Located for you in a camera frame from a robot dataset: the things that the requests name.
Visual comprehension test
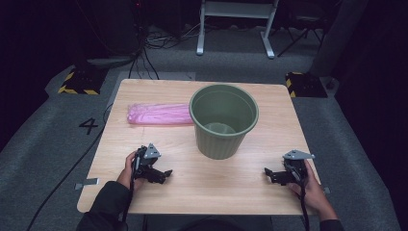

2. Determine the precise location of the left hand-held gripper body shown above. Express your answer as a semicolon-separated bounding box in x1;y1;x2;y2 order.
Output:
133;142;162;180

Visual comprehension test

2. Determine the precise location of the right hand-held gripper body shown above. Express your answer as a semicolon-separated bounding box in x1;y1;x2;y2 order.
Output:
282;149;316;185

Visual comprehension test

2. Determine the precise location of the pink plastic trash bag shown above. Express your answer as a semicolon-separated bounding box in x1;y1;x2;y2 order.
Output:
127;102;195;126

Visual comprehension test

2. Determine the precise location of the green ribbed trash bin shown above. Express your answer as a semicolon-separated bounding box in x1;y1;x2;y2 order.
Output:
189;84;260;161

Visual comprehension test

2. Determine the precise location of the person's left hand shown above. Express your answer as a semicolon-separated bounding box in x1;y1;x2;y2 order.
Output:
115;150;145;191

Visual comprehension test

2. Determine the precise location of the person's right hand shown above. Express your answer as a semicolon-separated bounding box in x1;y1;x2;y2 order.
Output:
287;160;325;210

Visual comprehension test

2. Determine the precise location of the black yellow striped stand base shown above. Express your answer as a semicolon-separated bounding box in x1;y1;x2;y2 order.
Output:
58;62;109;96
285;71;329;99

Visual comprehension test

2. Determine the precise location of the grey curtain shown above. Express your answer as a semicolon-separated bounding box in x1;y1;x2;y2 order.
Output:
309;0;370;78

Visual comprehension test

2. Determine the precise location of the black tripod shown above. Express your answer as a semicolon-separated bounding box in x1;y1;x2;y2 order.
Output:
277;13;325;59

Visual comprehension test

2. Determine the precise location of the right hand-held gripper cable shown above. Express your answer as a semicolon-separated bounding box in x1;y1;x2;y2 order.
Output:
293;167;311;231

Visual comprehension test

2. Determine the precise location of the long black floor cable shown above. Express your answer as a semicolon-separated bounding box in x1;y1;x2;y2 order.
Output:
25;102;114;231

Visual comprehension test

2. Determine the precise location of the bundle of black cables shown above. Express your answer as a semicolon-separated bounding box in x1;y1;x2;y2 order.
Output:
128;18;201;81

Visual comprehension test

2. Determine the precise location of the white metal stand frame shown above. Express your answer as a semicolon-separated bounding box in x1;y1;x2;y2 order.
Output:
195;0;279;60

